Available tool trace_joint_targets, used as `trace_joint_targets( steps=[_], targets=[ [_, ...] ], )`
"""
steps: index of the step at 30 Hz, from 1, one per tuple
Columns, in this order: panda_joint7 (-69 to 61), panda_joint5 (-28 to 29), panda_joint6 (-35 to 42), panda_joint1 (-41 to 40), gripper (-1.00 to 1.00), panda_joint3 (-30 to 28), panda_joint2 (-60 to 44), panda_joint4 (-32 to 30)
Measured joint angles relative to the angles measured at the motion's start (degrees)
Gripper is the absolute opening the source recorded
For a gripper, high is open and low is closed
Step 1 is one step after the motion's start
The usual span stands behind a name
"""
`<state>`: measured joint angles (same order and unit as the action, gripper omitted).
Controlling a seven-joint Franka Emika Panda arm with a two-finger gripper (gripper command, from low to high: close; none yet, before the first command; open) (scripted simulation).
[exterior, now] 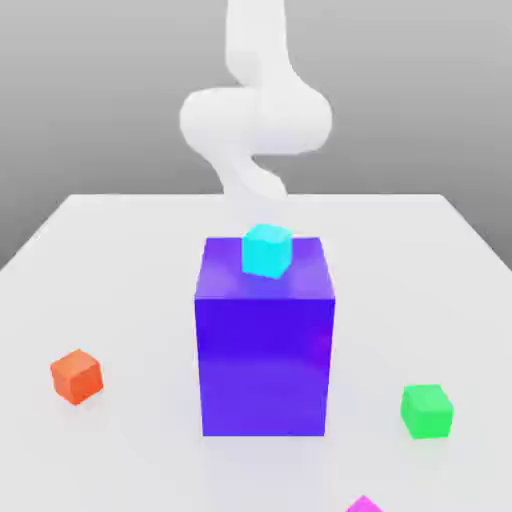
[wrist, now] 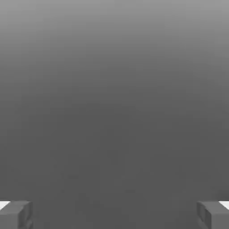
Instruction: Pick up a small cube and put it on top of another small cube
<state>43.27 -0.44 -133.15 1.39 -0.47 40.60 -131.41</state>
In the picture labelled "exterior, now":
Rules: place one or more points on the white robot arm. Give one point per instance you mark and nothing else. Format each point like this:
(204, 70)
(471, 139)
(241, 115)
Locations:
(256, 116)

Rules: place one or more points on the small cyan cube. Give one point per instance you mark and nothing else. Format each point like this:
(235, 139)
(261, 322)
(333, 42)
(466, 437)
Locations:
(265, 252)

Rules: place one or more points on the small orange cube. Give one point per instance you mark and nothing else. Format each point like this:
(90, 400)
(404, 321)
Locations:
(76, 378)

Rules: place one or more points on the small green cube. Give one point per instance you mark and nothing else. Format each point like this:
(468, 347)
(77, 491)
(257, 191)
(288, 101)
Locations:
(427, 412)

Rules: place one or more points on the small magenta cube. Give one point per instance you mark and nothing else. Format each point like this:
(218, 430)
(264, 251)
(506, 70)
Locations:
(363, 505)

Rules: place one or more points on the large purple box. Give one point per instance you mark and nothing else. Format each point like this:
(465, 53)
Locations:
(264, 360)

